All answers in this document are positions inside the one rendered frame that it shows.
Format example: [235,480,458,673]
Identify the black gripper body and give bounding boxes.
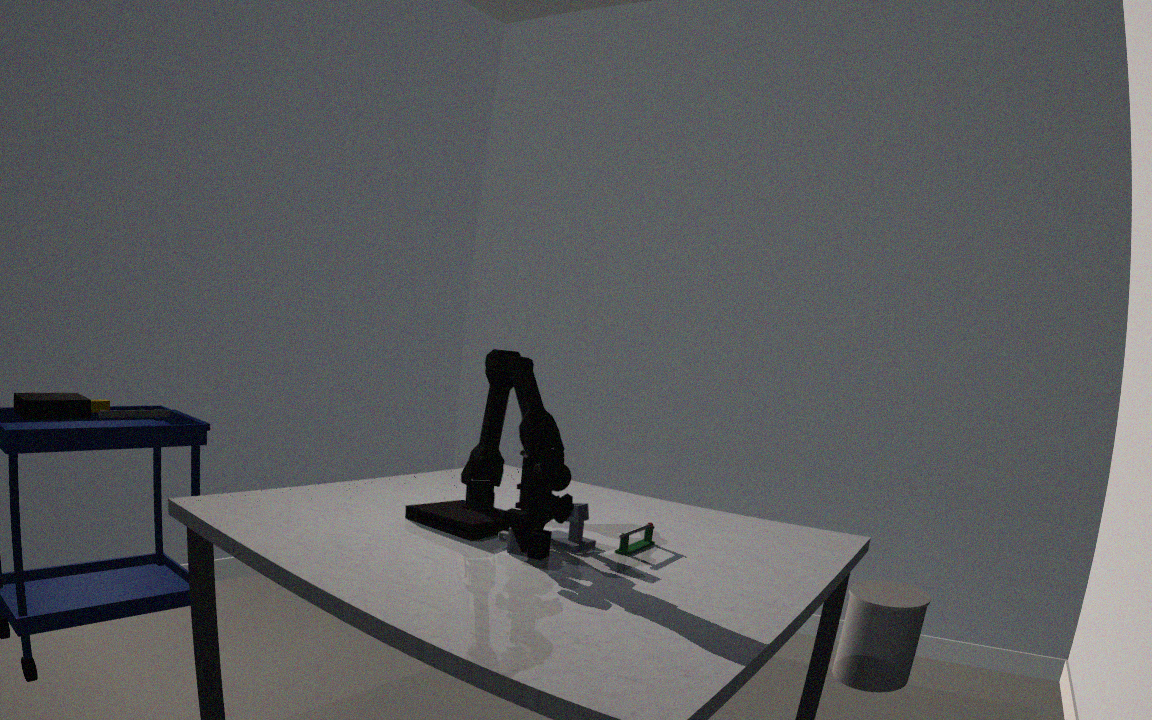
[500,480,550,529]

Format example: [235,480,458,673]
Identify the white rod with red cap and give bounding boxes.
[619,522,653,538]

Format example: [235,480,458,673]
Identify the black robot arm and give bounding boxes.
[461,349,574,523]

